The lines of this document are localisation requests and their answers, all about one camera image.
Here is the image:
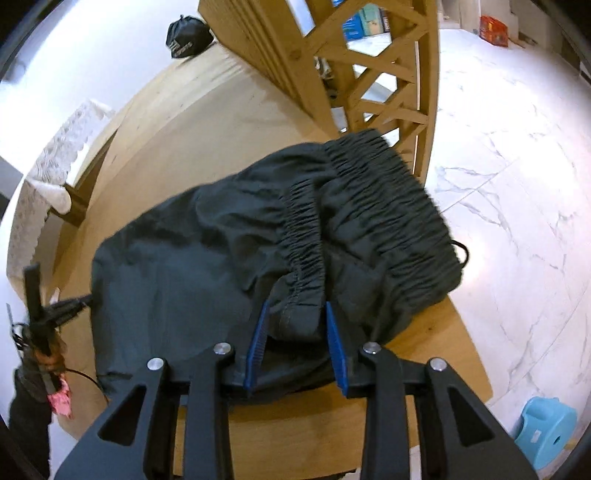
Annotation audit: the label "person's left hand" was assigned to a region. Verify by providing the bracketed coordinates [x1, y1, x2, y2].
[28, 325, 66, 376]

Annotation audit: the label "dark grey pants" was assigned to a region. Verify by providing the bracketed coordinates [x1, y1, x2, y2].
[90, 129, 469, 393]

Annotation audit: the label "white lace cloth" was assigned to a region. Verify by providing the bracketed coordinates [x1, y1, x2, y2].
[7, 99, 116, 296]

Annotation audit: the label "teal box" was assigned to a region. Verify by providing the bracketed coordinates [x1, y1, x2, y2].
[362, 4, 392, 35]

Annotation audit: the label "black cable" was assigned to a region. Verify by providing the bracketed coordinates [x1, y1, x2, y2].
[62, 367, 109, 398]

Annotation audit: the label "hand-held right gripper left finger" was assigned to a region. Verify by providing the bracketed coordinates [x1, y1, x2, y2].
[54, 299, 271, 480]

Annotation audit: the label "red box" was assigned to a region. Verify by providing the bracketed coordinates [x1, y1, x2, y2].
[479, 15, 511, 48]

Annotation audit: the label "black drawstring bag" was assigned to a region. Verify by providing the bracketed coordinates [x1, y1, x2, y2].
[166, 15, 215, 59]

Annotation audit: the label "person's left forearm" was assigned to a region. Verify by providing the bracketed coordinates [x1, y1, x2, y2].
[7, 367, 52, 478]

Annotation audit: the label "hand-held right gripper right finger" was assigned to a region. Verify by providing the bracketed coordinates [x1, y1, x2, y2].
[325, 301, 539, 480]

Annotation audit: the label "wooden slatted rack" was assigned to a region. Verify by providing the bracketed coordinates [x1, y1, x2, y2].
[198, 0, 439, 185]

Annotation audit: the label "pink shirt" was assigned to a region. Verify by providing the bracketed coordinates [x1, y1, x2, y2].
[47, 387, 74, 420]

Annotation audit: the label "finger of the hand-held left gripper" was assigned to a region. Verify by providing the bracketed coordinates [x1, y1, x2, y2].
[44, 295, 95, 324]

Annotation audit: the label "blue packet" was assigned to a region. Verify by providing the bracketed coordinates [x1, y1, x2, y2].
[342, 16, 365, 41]

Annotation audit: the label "wooden platform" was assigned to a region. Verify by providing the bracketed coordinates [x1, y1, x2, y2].
[51, 44, 492, 480]

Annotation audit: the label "light blue plastic stool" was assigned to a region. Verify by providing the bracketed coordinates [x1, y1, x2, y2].
[515, 397, 578, 460]

